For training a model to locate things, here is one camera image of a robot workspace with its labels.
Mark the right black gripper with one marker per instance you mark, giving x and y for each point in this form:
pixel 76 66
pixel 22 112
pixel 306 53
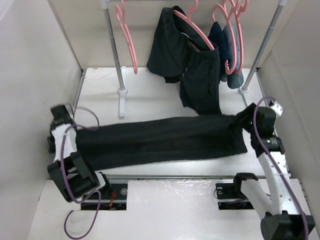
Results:
pixel 248 110

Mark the black trousers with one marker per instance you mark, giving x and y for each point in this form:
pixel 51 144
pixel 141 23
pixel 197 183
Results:
pixel 208 135

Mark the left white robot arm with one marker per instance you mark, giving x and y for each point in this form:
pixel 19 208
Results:
pixel 70 171

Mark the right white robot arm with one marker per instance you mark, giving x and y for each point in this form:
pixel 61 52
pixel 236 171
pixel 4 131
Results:
pixel 281 215

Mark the pink hanger with jeans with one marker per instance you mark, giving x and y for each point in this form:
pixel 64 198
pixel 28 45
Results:
pixel 224 8

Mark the pink hanger with shorts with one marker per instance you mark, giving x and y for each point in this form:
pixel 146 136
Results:
pixel 188 19

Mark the light blue hanging jeans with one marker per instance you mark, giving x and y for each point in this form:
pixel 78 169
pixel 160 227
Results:
pixel 234 80

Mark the grey clothes rack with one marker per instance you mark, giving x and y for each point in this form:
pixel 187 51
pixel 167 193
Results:
pixel 122 71

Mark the dark navy hanging garment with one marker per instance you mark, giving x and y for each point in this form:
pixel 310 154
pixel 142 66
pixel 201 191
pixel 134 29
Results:
pixel 217 37

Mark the hanging black shorts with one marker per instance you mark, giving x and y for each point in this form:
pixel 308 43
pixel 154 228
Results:
pixel 180 55

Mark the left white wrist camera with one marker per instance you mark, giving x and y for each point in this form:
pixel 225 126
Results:
pixel 70 108

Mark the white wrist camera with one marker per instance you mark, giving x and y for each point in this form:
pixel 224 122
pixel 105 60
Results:
pixel 70 108
pixel 276 107

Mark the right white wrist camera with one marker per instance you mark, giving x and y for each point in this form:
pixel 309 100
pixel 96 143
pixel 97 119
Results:
pixel 276 107

